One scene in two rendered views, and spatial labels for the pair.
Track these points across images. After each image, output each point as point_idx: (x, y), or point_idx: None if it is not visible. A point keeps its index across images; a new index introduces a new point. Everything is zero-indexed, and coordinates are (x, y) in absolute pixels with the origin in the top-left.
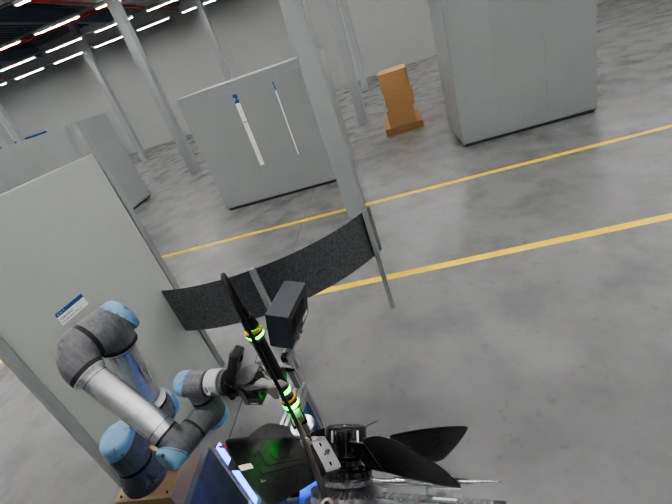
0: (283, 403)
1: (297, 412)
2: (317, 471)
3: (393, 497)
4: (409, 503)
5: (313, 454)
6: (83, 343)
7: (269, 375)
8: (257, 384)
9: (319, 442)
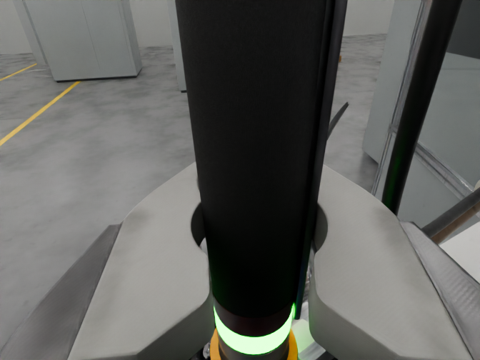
0: (296, 358)
1: (296, 323)
2: (456, 204)
3: (306, 291)
4: (309, 267)
5: None
6: None
7: (321, 165)
8: (423, 303)
9: None
